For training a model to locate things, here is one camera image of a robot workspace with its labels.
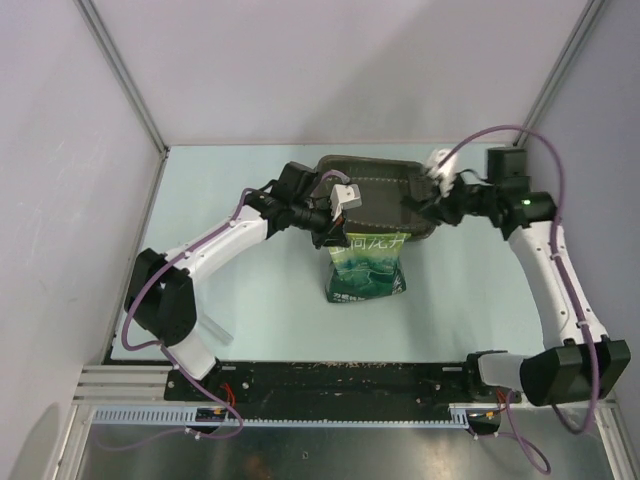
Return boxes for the aluminium frame rail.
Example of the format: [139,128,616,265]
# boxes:
[72,364,174,405]

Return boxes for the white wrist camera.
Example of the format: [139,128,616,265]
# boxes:
[329,184,362,221]
[425,149,458,198]

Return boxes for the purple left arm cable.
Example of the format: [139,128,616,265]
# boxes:
[121,168,349,441]

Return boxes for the white slotted cable duct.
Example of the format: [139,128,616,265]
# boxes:
[93,405,500,429]

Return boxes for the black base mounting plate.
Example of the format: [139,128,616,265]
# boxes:
[164,361,508,406]

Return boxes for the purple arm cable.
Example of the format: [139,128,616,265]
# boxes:
[121,168,349,441]
[439,123,601,476]

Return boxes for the green litter bag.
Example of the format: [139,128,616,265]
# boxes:
[325,232,411,303]

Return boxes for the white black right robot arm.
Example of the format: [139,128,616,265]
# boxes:
[403,147,631,406]

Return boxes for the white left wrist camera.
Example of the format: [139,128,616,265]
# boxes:
[329,184,362,221]

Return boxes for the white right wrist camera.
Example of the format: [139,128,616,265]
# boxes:
[425,149,458,198]

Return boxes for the dark grey litter box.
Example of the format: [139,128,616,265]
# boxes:
[316,155,436,241]

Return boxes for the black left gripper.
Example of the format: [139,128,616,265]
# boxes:
[290,195,349,249]

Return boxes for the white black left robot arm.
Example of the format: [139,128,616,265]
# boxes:
[121,162,362,400]

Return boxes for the clear plastic scoop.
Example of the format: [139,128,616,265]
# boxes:
[201,315,234,345]

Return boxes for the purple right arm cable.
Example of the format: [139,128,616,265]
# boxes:
[439,123,601,476]

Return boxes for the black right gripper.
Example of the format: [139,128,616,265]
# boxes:
[422,168,500,227]

